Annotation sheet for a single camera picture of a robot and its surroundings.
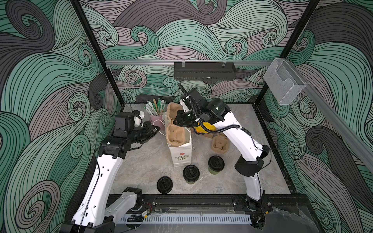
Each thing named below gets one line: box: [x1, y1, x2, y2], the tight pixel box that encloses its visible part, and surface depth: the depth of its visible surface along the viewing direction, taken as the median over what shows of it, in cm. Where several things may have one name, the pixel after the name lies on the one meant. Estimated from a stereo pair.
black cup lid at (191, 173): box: [182, 164, 201, 183], surface depth 74 cm
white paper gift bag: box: [167, 127, 192, 168], surface depth 74 cm
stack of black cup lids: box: [156, 175, 174, 195], surface depth 79 cm
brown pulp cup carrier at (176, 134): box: [165, 101, 187, 148], surface depth 69 cm
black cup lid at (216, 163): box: [207, 155, 225, 172], surface depth 77 cm
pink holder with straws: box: [144, 98, 167, 131], surface depth 96 cm
